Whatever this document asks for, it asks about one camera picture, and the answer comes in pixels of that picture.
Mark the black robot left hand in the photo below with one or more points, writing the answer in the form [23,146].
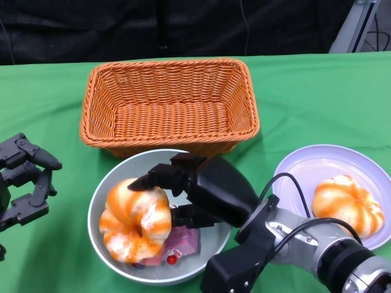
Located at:
[15,183]

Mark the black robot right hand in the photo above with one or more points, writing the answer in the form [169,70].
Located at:
[220,189]

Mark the pale grey-green bowl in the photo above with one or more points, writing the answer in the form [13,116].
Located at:
[128,171]

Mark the round orange-striped bread bun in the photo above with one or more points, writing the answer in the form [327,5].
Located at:
[348,207]

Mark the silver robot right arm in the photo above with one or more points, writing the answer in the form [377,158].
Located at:
[305,244]

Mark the pink toy cake slice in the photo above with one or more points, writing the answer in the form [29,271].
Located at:
[183,241]

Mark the orange wicker basket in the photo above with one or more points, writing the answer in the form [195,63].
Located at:
[171,122]

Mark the pale lilac plate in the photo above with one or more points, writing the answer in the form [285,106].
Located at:
[320,158]

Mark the red toy cherry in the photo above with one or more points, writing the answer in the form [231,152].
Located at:
[172,259]

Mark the toy cream topping with berry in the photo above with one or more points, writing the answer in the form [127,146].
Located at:
[138,265]

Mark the green tablecloth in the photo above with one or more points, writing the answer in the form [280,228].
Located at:
[305,107]

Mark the black backdrop cloth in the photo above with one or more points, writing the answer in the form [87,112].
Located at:
[91,30]

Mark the black left wrist camera housing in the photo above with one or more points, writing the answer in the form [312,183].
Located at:
[2,252]

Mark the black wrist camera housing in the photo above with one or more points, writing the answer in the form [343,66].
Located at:
[2,252]
[235,268]

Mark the black right wrist camera housing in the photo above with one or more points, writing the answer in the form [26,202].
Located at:
[235,268]

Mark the grey metal frame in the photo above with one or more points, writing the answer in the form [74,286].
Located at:
[351,26]

